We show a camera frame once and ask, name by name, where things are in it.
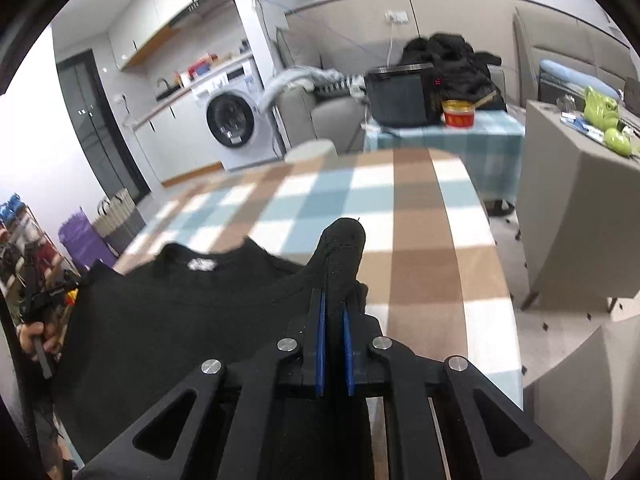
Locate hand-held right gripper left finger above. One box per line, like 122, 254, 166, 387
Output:
75, 287, 328, 480

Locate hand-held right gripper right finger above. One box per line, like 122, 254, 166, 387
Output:
341, 290, 592, 480

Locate black knit shirt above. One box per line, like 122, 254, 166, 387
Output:
50, 217, 376, 480

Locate black clothes pile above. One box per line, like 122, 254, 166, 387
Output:
402, 33, 508, 112

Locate person's left hand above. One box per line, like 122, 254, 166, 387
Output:
17, 321, 65, 362

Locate shoe rack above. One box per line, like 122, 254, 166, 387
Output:
0, 195, 76, 311

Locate purple bag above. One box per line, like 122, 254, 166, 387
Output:
57, 207, 118, 273

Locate woven laundry basket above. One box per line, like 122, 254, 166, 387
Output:
92, 187, 148, 256

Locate checkered blanket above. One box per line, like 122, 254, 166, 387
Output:
112, 147, 524, 461

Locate black door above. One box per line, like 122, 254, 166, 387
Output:
56, 49, 151, 201

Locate round white stool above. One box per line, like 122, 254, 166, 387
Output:
285, 139, 337, 163

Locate white base cabinet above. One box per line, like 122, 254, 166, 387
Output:
132, 95, 224, 186

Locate teal checked tablecloth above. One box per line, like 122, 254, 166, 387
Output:
362, 110, 526, 203

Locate grey sofa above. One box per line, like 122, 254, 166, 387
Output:
275, 25, 507, 153

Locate white washing machine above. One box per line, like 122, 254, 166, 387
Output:
192, 57, 282, 173

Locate grey chair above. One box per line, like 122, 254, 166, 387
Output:
522, 300, 640, 480

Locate grey table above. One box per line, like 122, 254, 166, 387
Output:
515, 100, 640, 311

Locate black cooking appliance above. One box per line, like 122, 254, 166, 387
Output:
363, 63, 446, 128

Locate red bowl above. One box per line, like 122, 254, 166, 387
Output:
441, 100, 476, 128

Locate light grey cloth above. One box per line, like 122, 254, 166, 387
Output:
260, 66, 346, 111

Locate small green plush toy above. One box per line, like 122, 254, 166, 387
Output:
605, 127, 635, 156

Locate large green plush toy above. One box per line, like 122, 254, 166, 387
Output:
582, 86, 623, 131

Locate blue pillow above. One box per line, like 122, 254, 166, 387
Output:
540, 59, 613, 93

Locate white wall cabinets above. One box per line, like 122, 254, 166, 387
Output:
107, 0, 236, 71

